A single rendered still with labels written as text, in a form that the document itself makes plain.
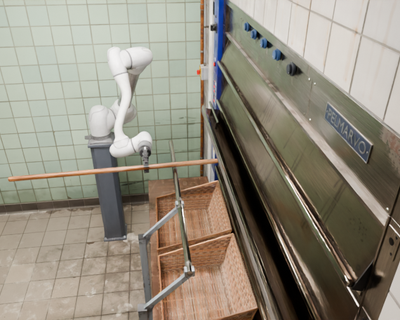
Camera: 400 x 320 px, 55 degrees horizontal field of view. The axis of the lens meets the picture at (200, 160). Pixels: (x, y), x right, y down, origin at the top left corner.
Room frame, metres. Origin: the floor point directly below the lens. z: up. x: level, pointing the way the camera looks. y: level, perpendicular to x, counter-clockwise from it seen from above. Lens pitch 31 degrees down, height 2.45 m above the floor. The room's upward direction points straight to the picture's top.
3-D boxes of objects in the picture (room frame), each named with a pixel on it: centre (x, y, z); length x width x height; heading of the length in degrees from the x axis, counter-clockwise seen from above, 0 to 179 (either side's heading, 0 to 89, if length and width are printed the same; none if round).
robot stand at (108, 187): (2.73, 0.79, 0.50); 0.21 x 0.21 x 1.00; 8
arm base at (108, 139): (2.72, 0.81, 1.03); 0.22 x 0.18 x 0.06; 98
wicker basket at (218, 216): (2.06, 0.07, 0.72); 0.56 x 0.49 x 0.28; 7
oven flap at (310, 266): (1.52, -0.28, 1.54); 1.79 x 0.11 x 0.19; 8
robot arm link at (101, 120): (2.73, 0.78, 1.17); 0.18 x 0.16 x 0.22; 131
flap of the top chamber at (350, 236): (1.52, -0.28, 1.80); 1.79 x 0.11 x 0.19; 8
